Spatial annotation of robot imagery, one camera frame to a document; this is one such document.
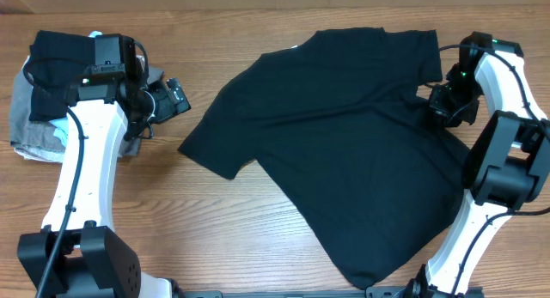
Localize black t-shirt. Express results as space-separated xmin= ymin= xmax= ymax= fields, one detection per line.
xmin=180 ymin=27 xmax=468 ymax=289

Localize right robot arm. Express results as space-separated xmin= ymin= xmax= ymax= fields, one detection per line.
xmin=396 ymin=32 xmax=549 ymax=297

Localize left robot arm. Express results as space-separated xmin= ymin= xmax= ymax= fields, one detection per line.
xmin=17 ymin=31 xmax=190 ymax=298

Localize folded light blue garment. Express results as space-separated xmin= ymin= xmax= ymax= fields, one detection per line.
xmin=49 ymin=30 xmax=104 ymax=150

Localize folded black garment on pile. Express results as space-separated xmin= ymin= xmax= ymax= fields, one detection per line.
xmin=28 ymin=30 xmax=95 ymax=122

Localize folded white mesh garment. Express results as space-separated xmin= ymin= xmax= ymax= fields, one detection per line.
xmin=14 ymin=147 xmax=64 ymax=163

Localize folded grey trousers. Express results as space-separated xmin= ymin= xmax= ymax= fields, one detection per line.
xmin=9 ymin=67 xmax=153 ymax=157

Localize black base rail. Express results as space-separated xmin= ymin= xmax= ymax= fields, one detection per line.
xmin=171 ymin=285 xmax=486 ymax=298

